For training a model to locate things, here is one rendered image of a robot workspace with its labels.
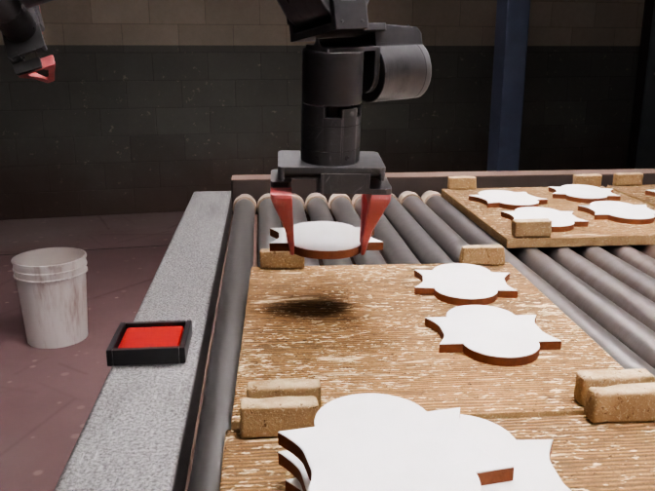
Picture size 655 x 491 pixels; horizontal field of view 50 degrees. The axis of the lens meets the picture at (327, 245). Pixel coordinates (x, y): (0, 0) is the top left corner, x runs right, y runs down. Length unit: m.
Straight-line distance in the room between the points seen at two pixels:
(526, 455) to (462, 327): 0.30
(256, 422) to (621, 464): 0.26
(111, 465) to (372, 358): 0.25
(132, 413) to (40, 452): 1.84
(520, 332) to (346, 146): 0.25
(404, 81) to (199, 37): 4.87
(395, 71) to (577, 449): 0.37
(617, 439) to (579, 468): 0.05
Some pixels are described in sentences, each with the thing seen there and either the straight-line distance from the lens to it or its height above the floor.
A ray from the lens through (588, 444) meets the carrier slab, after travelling 0.57.
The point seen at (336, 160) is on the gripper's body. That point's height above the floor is 1.11.
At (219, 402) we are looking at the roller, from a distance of 0.63.
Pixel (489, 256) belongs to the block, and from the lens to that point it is 0.97.
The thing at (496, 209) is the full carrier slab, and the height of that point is 0.94.
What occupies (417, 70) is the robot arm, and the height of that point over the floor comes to 1.19.
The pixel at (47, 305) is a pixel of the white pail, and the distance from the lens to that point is 3.16.
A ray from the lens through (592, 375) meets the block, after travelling 0.61.
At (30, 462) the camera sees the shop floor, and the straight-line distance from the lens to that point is 2.44.
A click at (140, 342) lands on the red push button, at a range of 0.75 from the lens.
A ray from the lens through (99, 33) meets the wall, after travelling 5.55.
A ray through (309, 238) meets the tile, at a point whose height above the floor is 1.02.
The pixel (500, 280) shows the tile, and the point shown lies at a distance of 0.88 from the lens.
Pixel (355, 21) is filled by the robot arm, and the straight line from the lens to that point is 0.66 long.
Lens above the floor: 1.21
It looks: 15 degrees down
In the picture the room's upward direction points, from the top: straight up
